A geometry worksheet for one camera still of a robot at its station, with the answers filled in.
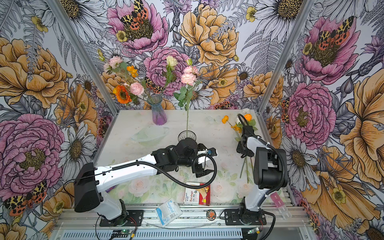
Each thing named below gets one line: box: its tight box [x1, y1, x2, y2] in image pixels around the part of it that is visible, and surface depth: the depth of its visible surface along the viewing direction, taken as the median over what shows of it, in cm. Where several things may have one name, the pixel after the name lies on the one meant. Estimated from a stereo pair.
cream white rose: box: [164, 55, 178, 87], surface depth 92 cm
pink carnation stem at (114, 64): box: [104, 55, 128, 74], surface depth 90 cm
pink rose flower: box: [130, 82, 145, 96], surface depth 85 cm
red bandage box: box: [184, 182, 211, 207], surface depth 79 cm
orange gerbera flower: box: [116, 84, 132, 104], surface depth 79 cm
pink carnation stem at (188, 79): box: [173, 58, 202, 138], surface depth 74 cm
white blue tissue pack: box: [156, 198, 183, 228], surface depth 78 cm
